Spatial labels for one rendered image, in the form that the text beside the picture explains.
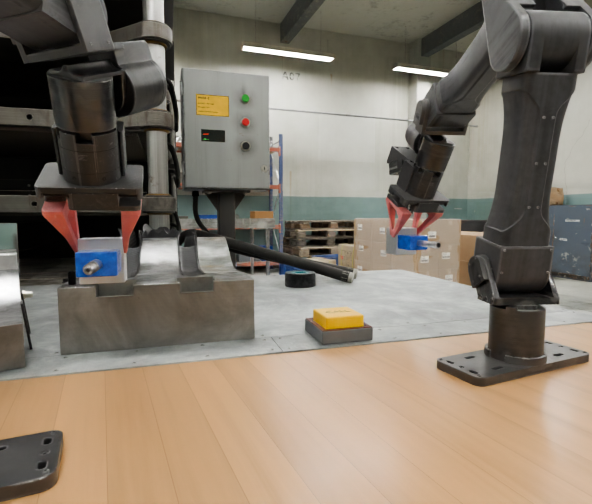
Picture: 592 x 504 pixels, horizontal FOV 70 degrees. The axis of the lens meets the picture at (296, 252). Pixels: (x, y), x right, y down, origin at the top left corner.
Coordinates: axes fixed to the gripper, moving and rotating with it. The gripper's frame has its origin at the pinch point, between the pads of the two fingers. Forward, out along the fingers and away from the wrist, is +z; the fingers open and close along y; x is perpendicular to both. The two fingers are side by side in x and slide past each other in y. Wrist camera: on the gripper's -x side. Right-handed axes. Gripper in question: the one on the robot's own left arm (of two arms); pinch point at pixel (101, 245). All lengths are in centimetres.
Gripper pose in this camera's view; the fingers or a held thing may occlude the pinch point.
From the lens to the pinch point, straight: 55.9
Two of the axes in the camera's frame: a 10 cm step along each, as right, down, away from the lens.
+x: 2.6, 5.6, -7.9
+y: -9.5, 0.3, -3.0
